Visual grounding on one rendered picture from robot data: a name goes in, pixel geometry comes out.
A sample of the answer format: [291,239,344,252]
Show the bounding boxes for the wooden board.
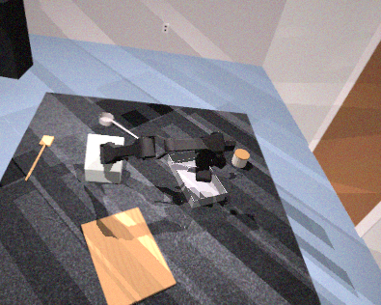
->
[81,208,176,305]

